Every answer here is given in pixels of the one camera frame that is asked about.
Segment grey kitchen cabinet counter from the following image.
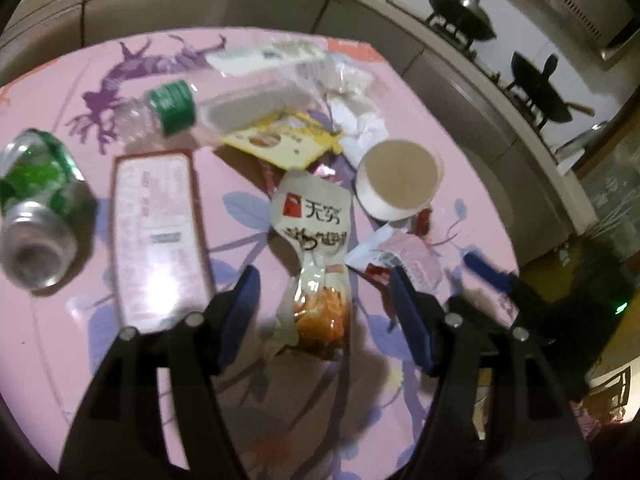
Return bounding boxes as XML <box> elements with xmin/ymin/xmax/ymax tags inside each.
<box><xmin>1</xmin><ymin>0</ymin><xmax>597</xmax><ymax>263</ymax></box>

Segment black wok wooden handle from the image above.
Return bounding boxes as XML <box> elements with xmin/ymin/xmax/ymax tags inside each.
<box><xmin>503</xmin><ymin>51</ymin><xmax>596</xmax><ymax>129</ymax></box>

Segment white tissue pack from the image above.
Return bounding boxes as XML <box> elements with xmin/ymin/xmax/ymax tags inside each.
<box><xmin>295</xmin><ymin>51</ymin><xmax>375</xmax><ymax>96</ymax></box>

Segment white paper cup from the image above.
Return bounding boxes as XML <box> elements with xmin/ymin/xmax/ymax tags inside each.
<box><xmin>355</xmin><ymin>139</ymin><xmax>442</xmax><ymax>222</ymax></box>

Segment pink patterned tablecloth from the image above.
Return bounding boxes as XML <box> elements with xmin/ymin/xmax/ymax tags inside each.
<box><xmin>1</xmin><ymin>28</ymin><xmax>516</xmax><ymax>479</ymax></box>

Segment black wok with lid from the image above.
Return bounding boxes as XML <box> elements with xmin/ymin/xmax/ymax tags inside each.
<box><xmin>424</xmin><ymin>0</ymin><xmax>497</xmax><ymax>51</ymax></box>

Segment green crushed soda can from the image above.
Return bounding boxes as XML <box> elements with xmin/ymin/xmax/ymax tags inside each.
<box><xmin>1</xmin><ymin>129</ymin><xmax>96</xmax><ymax>292</ymax></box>

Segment crumpled white tissue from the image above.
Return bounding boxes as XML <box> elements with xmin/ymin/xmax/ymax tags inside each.
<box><xmin>326</xmin><ymin>94</ymin><xmax>390</xmax><ymax>169</ymax></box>

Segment white snack bag orange contents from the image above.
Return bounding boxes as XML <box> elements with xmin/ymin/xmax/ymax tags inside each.
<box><xmin>271</xmin><ymin>170</ymin><xmax>352</xmax><ymax>361</ymax></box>

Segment pink red-edged carton box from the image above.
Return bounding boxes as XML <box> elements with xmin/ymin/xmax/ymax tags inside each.
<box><xmin>110</xmin><ymin>151</ymin><xmax>214</xmax><ymax>334</ymax></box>

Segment yellow snack wrapper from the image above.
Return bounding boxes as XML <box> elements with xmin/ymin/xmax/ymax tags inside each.
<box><xmin>222</xmin><ymin>110</ymin><xmax>344</xmax><ymax>170</ymax></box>

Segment clear green-capped plastic bottle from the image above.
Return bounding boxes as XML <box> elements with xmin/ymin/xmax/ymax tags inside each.
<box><xmin>114</xmin><ymin>40</ymin><xmax>326</xmax><ymax>144</ymax></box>

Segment red white small wrapper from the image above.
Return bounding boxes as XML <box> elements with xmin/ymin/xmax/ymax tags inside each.
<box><xmin>346</xmin><ymin>207</ymin><xmax>444</xmax><ymax>294</ymax></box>

